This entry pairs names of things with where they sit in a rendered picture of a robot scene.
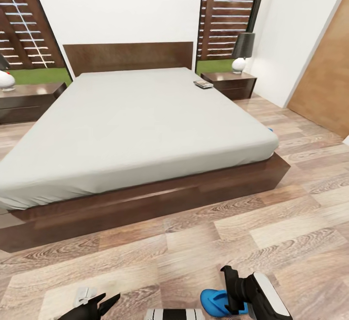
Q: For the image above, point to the sandal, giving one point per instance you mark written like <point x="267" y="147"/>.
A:
<point x="214" y="303"/>

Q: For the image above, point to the hardback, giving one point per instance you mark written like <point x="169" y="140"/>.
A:
<point x="203" y="83"/>

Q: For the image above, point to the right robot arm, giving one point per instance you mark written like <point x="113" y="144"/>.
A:
<point x="257" y="291"/>

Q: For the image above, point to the nightstand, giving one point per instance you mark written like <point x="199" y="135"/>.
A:
<point x="233" y="86"/>
<point x="27" y="103"/>

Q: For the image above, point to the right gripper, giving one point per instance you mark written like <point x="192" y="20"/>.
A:
<point x="231" y="278"/>

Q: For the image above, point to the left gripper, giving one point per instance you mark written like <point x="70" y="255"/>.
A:
<point x="90" y="311"/>

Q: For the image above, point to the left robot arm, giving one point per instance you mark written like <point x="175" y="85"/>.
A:
<point x="85" y="305"/>

